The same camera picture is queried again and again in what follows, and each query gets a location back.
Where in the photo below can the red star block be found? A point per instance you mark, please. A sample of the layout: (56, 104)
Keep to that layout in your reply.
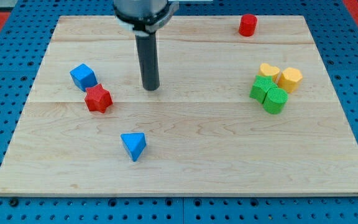
(98, 99)

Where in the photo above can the green star block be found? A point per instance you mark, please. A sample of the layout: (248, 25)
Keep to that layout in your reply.
(261, 87)

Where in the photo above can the blue triangle block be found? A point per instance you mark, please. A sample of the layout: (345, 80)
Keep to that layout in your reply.
(134, 144)

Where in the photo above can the wooden board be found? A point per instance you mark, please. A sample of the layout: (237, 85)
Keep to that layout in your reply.
(205, 136)

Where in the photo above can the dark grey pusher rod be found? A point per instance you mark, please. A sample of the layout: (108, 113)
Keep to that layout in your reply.
(148, 61)

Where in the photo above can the yellow heart block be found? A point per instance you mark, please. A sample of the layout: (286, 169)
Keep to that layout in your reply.
(268, 70)

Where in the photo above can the green cylinder block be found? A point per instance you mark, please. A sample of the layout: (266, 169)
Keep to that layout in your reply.
(275, 100)

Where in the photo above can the blue cube block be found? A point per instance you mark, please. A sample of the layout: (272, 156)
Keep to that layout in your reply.
(83, 77)

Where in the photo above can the red cylinder block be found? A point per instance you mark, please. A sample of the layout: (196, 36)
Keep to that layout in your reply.
(247, 25)

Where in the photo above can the yellow hexagon block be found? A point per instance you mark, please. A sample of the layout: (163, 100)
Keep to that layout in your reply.
(290, 79)

